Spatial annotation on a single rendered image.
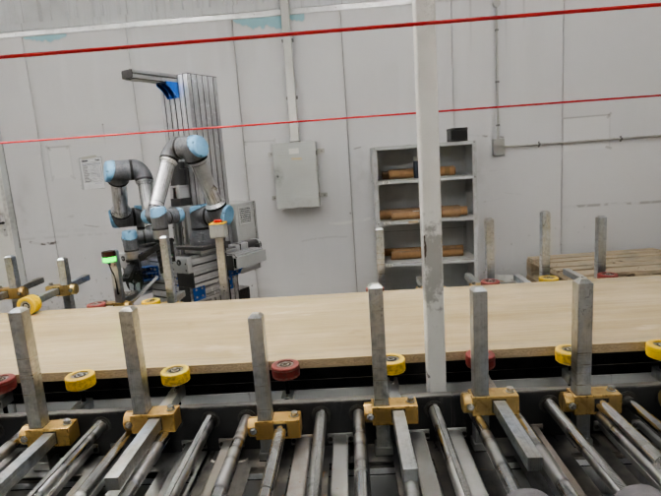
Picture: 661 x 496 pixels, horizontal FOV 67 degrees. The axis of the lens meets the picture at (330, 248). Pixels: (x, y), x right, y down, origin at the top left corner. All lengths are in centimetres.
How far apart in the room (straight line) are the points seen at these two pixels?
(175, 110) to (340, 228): 224
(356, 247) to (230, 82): 197
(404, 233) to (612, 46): 251
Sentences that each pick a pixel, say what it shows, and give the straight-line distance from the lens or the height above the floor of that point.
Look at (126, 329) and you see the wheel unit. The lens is 136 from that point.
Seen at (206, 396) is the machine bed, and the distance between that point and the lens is 162.
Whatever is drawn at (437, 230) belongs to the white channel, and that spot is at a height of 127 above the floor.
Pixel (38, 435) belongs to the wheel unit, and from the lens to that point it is 158.
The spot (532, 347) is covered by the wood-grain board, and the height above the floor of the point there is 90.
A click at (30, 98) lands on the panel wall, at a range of 578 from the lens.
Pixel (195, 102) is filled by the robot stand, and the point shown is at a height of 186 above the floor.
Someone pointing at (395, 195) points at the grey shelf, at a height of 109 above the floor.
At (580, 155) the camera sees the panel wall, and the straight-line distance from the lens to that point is 534.
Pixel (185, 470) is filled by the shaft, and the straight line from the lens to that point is 126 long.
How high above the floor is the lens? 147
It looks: 10 degrees down
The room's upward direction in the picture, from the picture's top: 4 degrees counter-clockwise
